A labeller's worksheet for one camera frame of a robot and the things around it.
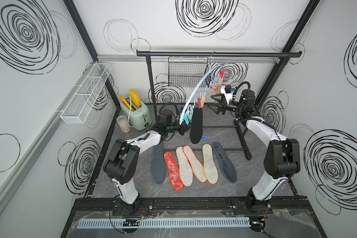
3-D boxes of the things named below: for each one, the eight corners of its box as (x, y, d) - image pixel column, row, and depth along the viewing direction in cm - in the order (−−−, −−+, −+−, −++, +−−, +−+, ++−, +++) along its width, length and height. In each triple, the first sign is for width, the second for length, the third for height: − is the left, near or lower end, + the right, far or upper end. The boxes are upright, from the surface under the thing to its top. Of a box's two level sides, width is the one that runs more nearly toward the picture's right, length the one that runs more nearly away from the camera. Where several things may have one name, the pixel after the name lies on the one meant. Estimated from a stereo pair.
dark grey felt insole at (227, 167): (228, 184, 83) (230, 183, 81) (209, 145, 98) (209, 143, 96) (240, 180, 84) (241, 179, 82) (218, 142, 100) (219, 140, 98)
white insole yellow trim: (205, 183, 83) (206, 182, 81) (201, 145, 98) (202, 143, 96) (218, 183, 83) (219, 182, 81) (212, 145, 98) (213, 143, 96)
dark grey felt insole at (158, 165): (150, 183, 83) (149, 181, 80) (155, 145, 98) (154, 143, 96) (165, 183, 83) (165, 182, 80) (168, 145, 98) (167, 143, 96)
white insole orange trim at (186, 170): (183, 187, 82) (183, 186, 80) (174, 150, 96) (174, 148, 94) (195, 184, 83) (196, 182, 81) (185, 147, 97) (185, 145, 95)
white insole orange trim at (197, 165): (201, 184, 83) (201, 183, 80) (181, 149, 96) (181, 147, 94) (210, 179, 84) (211, 177, 82) (190, 146, 98) (190, 143, 96)
